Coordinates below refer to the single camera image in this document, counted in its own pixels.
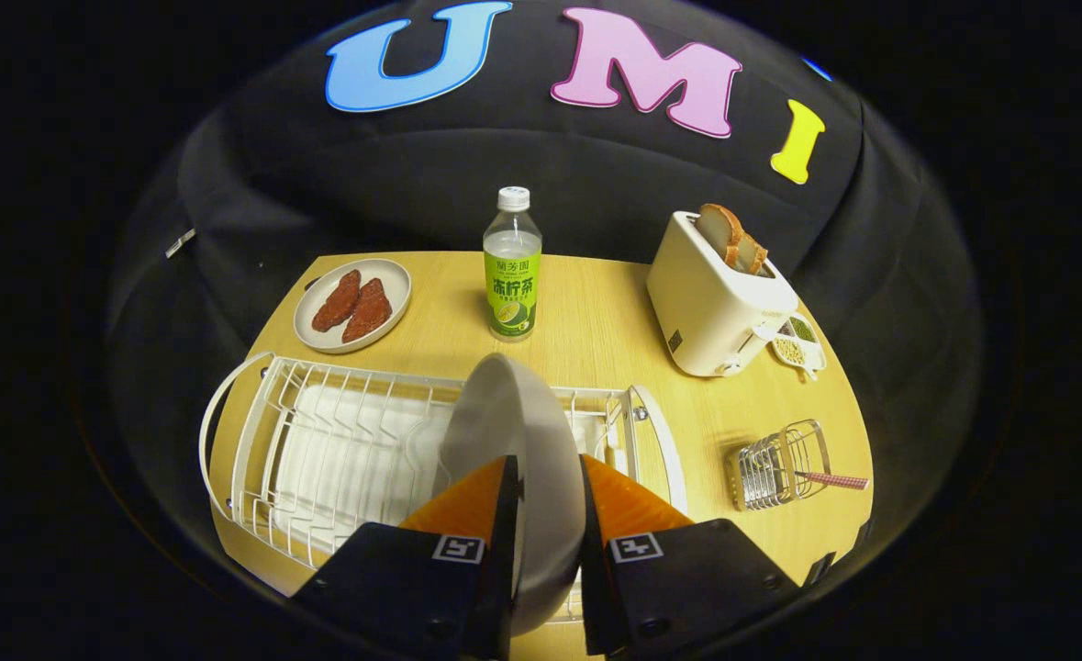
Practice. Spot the red meat slice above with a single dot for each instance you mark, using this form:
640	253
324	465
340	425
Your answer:
368	312
337	301

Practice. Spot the white round plate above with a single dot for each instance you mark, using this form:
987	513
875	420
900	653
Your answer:
508	413

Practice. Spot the green label drink bottle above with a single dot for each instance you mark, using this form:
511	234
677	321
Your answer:
512	294

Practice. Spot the white toaster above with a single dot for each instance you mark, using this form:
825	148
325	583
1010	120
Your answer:
706	312

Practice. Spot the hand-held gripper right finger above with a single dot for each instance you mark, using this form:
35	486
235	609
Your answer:
593	588

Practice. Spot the white divided bean tray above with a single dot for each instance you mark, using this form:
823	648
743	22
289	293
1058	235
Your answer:
817	360

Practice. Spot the white drip tray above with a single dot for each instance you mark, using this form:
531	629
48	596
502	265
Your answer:
348	450

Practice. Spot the beige dish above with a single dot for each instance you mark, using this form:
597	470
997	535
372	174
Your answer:
396	286

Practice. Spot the white clip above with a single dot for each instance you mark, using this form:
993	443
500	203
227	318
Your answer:
180	242

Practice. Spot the toasted bread slice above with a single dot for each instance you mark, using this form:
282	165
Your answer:
717	229
752	255

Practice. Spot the pile of yellow soybeans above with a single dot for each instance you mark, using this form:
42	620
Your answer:
787	350

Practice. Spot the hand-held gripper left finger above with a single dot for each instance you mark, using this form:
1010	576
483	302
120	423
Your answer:
504	569

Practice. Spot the pile of green beans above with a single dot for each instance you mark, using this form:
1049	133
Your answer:
803	330

